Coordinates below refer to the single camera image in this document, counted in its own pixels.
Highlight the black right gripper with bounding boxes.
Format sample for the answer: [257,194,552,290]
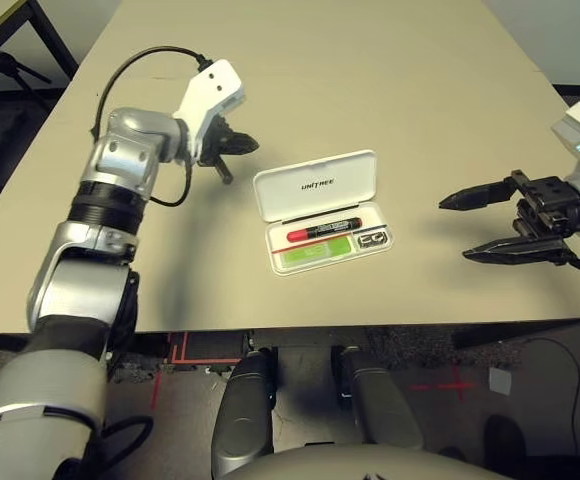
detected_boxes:
[438,169,580,266]

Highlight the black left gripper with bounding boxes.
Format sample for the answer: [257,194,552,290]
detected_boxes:
[199,117,261,185]

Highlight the white plastic pencil case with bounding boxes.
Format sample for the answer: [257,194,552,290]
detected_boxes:
[252,148,395,276]

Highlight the red and black marker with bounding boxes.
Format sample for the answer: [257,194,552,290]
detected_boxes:
[286,215,364,244]

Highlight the small silver black clip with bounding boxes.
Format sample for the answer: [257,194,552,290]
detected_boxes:
[355,227,390,250]

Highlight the green highlighter pen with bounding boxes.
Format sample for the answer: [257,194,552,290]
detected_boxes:
[280,237,355,265]

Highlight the grey square floor patch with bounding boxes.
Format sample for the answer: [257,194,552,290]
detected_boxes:
[488,367,514,396]

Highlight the red floor tape cross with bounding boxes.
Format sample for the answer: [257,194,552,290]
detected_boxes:
[409,367,476,401]

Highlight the red floor tape lines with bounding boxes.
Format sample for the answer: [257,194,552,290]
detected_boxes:
[152,332,241,409]

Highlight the grey robot right leg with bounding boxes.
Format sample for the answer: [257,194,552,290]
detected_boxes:
[339,347,425,449]

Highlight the grey robot leg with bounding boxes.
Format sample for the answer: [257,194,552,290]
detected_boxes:
[339,347,425,449]
[211,351,276,476]

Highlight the black robot right foot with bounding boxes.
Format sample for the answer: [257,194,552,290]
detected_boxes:
[337,349,356,412]

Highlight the black robot foot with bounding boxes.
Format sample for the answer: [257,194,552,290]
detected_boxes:
[264,349,279,401]
[337,349,356,412]

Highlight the black shoe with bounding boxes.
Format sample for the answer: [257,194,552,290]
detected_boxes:
[484,413,526,480]

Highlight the black robot left foot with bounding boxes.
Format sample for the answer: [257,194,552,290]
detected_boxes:
[264,349,279,401]

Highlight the black tripod stand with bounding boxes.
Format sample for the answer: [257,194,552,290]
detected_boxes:
[0,34,54,101]

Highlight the grey robot left leg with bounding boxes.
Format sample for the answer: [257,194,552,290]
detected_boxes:
[211,351,276,476]

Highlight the grey robot torso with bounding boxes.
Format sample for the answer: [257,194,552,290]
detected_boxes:
[219,444,516,480]

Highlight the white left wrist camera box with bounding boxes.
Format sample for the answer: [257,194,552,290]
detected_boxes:
[172,58,247,161]

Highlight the black table frame beam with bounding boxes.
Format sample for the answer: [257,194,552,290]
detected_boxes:
[452,319,580,351]

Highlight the thin black floor cable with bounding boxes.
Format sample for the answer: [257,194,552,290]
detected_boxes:
[524,337,580,451]

